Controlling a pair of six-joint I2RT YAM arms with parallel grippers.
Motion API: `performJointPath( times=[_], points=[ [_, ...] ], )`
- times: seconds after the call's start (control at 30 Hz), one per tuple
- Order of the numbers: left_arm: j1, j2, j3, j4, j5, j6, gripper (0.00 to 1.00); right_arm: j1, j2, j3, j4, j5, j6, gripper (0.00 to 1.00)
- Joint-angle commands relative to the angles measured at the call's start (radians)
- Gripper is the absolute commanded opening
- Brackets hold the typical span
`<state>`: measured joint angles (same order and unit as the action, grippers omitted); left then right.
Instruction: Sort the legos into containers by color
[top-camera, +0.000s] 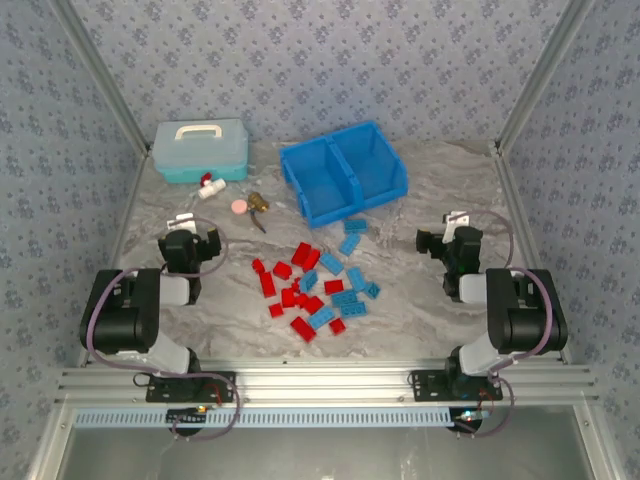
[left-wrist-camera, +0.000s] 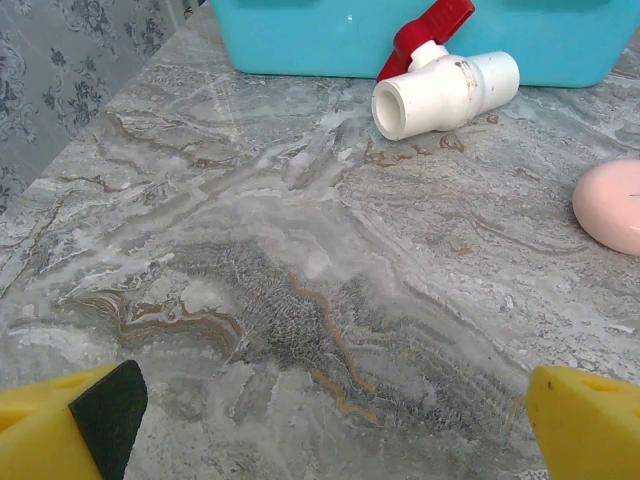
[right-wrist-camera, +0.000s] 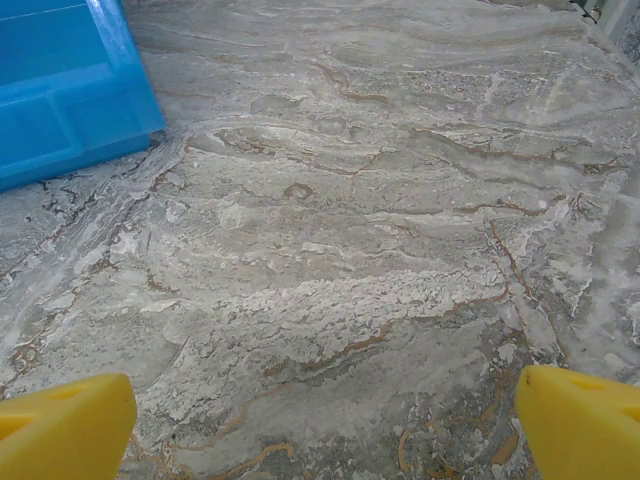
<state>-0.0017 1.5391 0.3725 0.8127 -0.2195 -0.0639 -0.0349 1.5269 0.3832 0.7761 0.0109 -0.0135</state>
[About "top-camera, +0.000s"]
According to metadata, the aluminium frame leg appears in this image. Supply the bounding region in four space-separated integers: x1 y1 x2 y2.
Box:
572 404 624 480
27 404 76 480

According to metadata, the black electronics board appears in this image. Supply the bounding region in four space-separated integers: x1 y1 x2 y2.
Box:
166 407 209 427
448 407 494 432

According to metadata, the light blue storage box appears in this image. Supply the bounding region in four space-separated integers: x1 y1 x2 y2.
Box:
152 118 250 184

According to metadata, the light blue slotted cable duct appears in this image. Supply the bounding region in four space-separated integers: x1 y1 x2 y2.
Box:
73 407 459 429

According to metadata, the blue plastic bin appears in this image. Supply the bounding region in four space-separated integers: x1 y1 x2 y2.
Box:
327 119 410 211
278 135 364 230

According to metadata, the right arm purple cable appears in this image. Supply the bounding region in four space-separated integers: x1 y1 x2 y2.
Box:
457 209 564 439

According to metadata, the aluminium frame post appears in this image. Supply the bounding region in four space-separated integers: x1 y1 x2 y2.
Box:
492 0 597 156
48 0 152 155

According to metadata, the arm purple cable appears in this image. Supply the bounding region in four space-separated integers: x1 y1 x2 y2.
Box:
457 209 564 439
82 215 242 442

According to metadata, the white PVC valve red handle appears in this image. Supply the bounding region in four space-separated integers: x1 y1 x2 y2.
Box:
197 172 227 200

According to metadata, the aluminium side rail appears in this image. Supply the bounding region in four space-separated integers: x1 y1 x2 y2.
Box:
77 147 154 366
492 147 572 365

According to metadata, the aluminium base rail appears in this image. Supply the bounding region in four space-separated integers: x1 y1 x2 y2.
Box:
54 357 601 407

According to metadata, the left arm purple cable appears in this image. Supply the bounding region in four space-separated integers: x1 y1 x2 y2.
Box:
82 215 242 442

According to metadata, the brass valve fitting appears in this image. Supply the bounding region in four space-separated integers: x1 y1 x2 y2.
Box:
247 191 271 234

